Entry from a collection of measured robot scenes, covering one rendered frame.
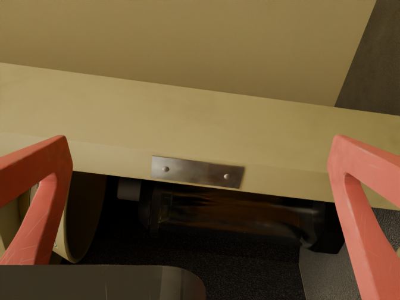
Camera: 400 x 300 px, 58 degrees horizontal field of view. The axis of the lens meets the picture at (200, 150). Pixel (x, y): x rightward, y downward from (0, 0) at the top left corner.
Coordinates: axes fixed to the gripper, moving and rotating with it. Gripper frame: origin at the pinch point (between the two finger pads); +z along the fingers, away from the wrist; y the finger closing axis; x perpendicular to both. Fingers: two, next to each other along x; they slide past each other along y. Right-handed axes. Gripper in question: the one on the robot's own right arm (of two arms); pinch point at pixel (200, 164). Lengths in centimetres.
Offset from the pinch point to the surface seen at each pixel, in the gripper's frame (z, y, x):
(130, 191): 22.1, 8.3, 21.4
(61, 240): 13.8, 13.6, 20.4
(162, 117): 16.8, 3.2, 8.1
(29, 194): 16.5, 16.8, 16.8
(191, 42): 55, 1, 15
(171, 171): 11.8, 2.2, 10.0
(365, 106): 40, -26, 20
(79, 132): 13.4, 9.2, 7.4
